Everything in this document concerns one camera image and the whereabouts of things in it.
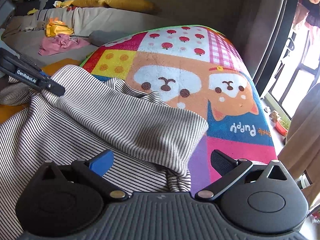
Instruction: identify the black white striped garment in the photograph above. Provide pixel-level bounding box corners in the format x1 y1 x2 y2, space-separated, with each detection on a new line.
1 65 208 239

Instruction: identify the grey sofa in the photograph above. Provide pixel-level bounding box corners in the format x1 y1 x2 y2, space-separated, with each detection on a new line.
1 7 169 67

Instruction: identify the pink crumpled garment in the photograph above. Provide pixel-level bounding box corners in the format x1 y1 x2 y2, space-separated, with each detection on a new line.
39 34 90 56

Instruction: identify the yellow crumpled garment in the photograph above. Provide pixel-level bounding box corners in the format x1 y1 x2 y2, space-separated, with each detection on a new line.
46 18 74 37

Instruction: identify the red plastic bowl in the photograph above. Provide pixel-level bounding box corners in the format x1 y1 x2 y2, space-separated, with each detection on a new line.
275 119 290 137

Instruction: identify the grey cushion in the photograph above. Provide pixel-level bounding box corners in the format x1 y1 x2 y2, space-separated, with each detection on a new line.
88 30 130 47

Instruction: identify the yellow cushion left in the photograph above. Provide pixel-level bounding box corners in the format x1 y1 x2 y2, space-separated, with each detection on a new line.
72 0 107 8

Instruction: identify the yellow cushion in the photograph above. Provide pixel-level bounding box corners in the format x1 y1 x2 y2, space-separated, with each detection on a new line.
72 0 107 8
104 0 157 14

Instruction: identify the colourful cartoon puppy mat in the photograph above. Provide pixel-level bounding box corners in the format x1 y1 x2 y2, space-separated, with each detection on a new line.
82 25 276 193

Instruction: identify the yellow cushion right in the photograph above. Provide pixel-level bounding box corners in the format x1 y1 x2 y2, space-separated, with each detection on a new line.
104 0 157 14

